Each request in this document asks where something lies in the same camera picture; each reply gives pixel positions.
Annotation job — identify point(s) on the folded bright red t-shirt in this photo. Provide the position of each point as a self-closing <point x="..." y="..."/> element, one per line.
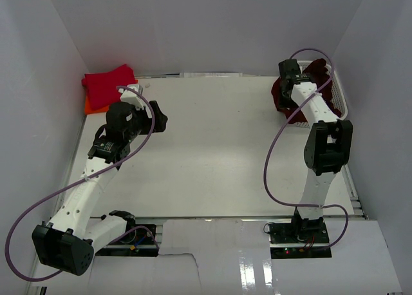
<point x="120" y="74"/>

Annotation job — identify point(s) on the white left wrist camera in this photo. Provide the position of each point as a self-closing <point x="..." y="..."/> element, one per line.
<point x="130" y="96"/>

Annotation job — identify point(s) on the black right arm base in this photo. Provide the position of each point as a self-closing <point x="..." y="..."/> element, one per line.
<point x="286" y="245"/>

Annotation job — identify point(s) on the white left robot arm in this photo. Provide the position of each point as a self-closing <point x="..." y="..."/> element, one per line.
<point x="66" y="242"/>

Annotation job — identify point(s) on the folded orange t-shirt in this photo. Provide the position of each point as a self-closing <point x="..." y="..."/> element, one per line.
<point x="99" y="96"/>

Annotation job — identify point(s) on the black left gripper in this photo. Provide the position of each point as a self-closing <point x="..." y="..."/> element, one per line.
<point x="156" y="117"/>

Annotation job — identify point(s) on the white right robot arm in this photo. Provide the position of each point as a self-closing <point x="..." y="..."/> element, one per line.
<point x="327" y="148"/>

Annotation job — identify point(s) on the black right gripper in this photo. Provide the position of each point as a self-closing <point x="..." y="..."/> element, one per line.
<point x="284" y="93"/>

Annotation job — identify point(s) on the dark red t-shirt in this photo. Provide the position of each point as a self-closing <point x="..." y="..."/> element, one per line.
<point x="319" y="73"/>

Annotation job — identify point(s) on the white perforated plastic basket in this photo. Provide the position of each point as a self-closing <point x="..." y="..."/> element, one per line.
<point x="338" y="99"/>

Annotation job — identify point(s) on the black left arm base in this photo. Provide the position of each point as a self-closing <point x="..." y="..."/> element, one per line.
<point x="137" y="244"/>

